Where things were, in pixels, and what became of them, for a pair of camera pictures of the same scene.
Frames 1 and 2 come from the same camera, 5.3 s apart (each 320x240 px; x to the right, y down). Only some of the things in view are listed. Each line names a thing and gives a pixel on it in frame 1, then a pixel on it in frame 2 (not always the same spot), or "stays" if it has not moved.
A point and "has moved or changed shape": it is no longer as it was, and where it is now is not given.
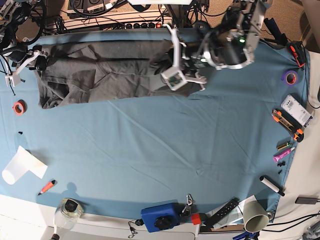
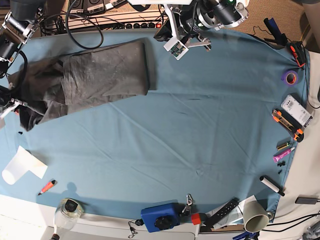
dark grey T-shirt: [80, 72] has moved or changed shape
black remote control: [209, 222] stays
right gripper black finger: [168, 64] to [165, 33]
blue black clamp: [280, 38] stays
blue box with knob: [162, 216] stays
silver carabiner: [189, 199] stays
